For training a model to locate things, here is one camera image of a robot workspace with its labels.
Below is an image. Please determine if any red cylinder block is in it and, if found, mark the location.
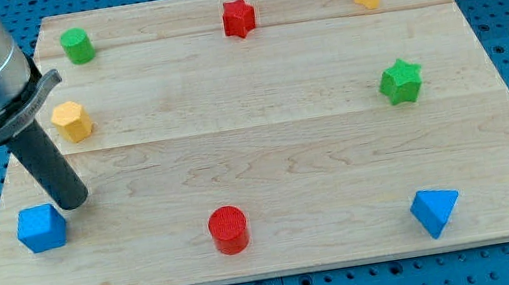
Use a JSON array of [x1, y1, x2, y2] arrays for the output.
[[207, 205, 250, 255]]

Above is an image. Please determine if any green star block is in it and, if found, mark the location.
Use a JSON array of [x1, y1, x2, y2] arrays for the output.
[[379, 58, 422, 106]]

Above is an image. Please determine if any green cylinder block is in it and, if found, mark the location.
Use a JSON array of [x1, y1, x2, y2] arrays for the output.
[[59, 27, 96, 65]]

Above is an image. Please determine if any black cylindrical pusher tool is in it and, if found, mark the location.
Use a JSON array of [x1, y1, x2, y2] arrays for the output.
[[6, 121, 88, 210]]

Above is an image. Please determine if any blue triangular prism block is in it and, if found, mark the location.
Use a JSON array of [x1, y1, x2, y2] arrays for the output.
[[410, 189, 459, 239]]

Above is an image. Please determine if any yellow hexagon block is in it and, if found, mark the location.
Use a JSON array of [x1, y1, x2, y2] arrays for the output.
[[51, 101, 93, 143]]

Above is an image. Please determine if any blue cube block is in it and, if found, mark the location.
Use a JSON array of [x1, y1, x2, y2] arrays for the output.
[[16, 203, 67, 253]]

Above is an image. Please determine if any red star block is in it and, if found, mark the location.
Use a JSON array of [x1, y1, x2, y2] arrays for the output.
[[222, 0, 256, 38]]

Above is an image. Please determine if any wooden board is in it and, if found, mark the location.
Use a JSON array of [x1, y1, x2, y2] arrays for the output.
[[0, 0, 509, 285]]

